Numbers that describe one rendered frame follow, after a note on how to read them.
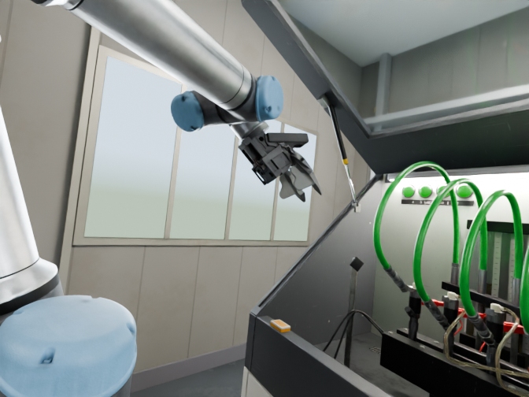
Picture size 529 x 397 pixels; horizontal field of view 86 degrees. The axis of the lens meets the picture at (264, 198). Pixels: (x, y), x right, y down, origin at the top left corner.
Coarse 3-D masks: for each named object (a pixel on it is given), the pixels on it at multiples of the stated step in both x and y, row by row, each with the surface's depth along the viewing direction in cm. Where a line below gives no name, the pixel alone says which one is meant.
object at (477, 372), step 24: (384, 336) 70; (408, 336) 71; (384, 360) 70; (408, 360) 65; (432, 360) 61; (456, 360) 60; (432, 384) 60; (456, 384) 56; (480, 384) 53; (528, 384) 53
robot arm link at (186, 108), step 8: (176, 96) 54; (184, 96) 53; (192, 96) 53; (200, 96) 54; (176, 104) 54; (184, 104) 53; (192, 104) 53; (200, 104) 54; (208, 104) 53; (176, 112) 55; (184, 112) 54; (192, 112) 53; (200, 112) 54; (208, 112) 53; (216, 112) 52; (176, 120) 56; (184, 120) 55; (192, 120) 54; (200, 120) 54; (208, 120) 55; (216, 120) 54; (184, 128) 56; (192, 128) 56; (200, 128) 57
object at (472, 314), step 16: (496, 192) 55; (480, 208) 53; (512, 208) 62; (480, 224) 51; (464, 256) 49; (464, 272) 48; (464, 288) 48; (512, 288) 63; (464, 304) 49; (512, 304) 63; (480, 320) 51; (480, 336) 54
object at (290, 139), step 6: (270, 132) 66; (276, 132) 67; (282, 132) 67; (270, 138) 66; (276, 138) 66; (282, 138) 67; (288, 138) 68; (294, 138) 68; (300, 138) 69; (306, 138) 70; (288, 144) 69; (294, 144) 70; (300, 144) 70
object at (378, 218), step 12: (408, 168) 67; (396, 180) 64; (384, 204) 62; (456, 204) 80; (456, 216) 80; (456, 228) 81; (456, 240) 81; (456, 252) 81; (384, 264) 62; (456, 264) 80
